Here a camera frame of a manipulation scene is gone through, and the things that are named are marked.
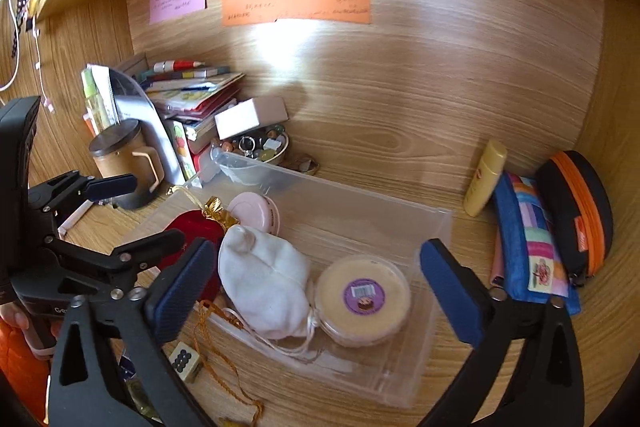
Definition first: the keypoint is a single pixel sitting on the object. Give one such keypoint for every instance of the red velvet pouch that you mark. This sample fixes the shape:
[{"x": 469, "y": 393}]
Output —
[{"x": 197, "y": 232}]

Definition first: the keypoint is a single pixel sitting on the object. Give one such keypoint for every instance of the green-dotted mahjong tile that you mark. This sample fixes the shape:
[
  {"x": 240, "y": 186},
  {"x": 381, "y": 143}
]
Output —
[{"x": 185, "y": 361}]

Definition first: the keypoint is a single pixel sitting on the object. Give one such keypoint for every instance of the gold gourd tassel charm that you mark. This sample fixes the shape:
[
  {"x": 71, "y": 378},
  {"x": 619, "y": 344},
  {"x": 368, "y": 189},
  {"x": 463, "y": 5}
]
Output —
[{"x": 215, "y": 209}]

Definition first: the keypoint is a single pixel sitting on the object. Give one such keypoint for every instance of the metal pens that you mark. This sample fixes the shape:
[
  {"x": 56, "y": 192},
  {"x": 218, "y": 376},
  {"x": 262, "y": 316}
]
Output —
[{"x": 75, "y": 217}]

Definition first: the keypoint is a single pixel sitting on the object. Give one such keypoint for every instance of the yellow tube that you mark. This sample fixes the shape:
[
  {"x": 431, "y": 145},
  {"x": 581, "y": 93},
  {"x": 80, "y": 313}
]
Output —
[{"x": 484, "y": 179}]

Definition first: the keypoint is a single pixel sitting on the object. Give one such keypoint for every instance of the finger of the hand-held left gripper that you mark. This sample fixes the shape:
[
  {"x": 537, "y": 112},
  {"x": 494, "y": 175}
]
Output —
[
  {"x": 107, "y": 188},
  {"x": 145, "y": 249}
]

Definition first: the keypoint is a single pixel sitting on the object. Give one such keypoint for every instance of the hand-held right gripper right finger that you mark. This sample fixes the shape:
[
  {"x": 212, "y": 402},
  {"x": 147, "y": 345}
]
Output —
[{"x": 452, "y": 292}]

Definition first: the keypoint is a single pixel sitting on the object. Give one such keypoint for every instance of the small white box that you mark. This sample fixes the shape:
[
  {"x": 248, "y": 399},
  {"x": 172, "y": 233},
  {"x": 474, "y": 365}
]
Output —
[{"x": 250, "y": 117}]

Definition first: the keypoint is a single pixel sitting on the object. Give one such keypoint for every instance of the pink round case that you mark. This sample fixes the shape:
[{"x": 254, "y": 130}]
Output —
[{"x": 255, "y": 212}]

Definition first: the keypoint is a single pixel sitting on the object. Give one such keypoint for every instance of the white paper file holder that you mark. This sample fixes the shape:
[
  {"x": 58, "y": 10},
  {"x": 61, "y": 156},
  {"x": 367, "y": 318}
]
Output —
[{"x": 135, "y": 112}]

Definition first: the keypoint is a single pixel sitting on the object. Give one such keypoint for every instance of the black case with orange zip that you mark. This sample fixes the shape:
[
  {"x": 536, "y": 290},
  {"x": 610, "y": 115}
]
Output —
[{"x": 575, "y": 212}]

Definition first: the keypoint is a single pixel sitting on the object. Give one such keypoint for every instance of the blue striped pencil pouch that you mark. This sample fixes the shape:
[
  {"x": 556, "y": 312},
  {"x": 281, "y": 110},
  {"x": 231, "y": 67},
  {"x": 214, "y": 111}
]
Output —
[{"x": 532, "y": 242}]

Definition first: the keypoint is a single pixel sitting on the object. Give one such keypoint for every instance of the red and white pen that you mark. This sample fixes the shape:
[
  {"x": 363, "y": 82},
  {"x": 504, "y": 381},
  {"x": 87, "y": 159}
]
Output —
[{"x": 177, "y": 65}]

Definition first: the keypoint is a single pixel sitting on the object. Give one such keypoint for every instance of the stack of books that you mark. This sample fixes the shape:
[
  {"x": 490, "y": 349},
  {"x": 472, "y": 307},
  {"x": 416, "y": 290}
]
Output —
[{"x": 200, "y": 92}]

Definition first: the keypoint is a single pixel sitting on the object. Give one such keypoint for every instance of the orange sunscreen tube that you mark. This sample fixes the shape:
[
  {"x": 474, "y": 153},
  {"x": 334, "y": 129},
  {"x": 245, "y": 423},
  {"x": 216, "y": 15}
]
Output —
[{"x": 89, "y": 124}]

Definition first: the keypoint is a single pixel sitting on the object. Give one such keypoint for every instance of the fruit-print book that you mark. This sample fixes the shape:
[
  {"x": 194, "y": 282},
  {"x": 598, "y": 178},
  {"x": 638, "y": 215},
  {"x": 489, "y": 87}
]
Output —
[{"x": 181, "y": 149}]

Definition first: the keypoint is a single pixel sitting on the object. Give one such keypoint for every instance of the bowl of glass beads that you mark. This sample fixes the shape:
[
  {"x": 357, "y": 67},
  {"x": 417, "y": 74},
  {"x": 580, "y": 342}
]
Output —
[{"x": 255, "y": 147}]

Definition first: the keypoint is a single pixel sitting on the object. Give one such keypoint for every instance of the person's left hand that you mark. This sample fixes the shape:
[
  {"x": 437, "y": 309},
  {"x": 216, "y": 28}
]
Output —
[{"x": 42, "y": 339}]

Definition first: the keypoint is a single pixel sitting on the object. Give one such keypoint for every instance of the cream round jar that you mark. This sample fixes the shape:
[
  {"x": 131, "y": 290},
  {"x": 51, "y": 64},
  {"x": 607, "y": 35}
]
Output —
[{"x": 362, "y": 302}]

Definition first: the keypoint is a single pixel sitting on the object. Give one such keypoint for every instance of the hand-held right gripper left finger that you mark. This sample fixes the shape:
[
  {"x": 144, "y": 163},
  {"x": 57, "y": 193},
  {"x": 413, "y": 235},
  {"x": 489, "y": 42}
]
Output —
[{"x": 182, "y": 292}]

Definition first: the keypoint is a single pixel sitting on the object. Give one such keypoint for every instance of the white cloth pouch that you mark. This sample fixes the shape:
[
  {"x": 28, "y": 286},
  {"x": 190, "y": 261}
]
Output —
[{"x": 262, "y": 282}]

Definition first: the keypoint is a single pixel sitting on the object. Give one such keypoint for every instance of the yellow-green spray bottle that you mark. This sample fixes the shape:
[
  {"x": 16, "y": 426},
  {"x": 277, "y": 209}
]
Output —
[{"x": 92, "y": 99}]

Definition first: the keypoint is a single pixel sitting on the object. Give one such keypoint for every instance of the brown ceramic mug with lid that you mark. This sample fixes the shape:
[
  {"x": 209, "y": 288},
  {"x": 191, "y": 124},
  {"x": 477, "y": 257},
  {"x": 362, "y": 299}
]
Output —
[{"x": 117, "y": 162}]

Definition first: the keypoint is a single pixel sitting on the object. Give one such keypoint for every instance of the clear plastic box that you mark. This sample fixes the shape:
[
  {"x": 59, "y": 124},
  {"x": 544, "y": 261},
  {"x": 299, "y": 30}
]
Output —
[{"x": 360, "y": 227}]

